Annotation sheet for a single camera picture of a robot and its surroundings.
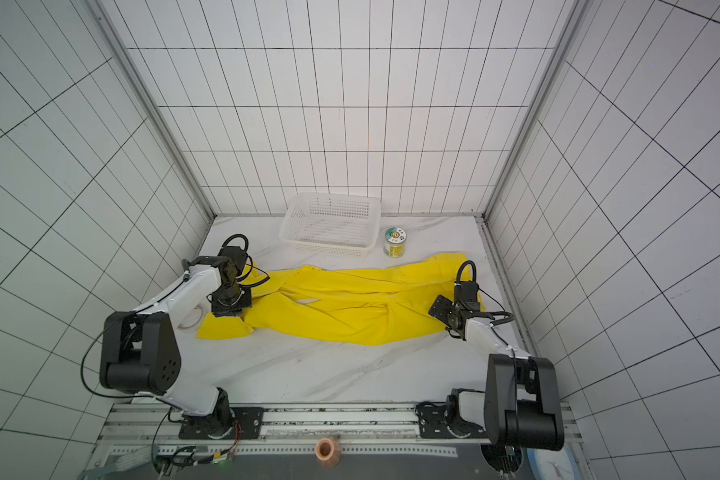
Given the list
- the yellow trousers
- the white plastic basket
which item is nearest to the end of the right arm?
the yellow trousers

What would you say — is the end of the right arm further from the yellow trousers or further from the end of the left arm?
the end of the left arm

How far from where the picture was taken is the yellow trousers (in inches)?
34.5

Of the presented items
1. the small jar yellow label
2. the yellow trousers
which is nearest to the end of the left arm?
the yellow trousers

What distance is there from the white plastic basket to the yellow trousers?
0.11 metres

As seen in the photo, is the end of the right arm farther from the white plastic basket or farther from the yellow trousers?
the white plastic basket

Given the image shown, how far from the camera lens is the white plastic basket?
43.6 inches
